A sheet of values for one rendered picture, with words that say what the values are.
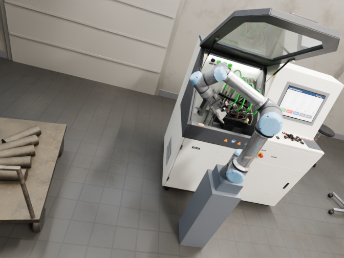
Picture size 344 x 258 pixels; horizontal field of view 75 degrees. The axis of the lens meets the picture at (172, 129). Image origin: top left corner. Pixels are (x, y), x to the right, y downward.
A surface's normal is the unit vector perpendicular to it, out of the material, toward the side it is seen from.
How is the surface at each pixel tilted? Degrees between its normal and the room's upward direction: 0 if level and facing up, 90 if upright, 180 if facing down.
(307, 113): 76
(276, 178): 90
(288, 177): 90
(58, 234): 0
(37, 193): 0
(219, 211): 90
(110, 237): 0
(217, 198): 90
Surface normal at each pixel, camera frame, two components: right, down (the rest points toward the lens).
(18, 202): 0.28, -0.77
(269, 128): -0.34, 0.36
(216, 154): 0.00, 0.60
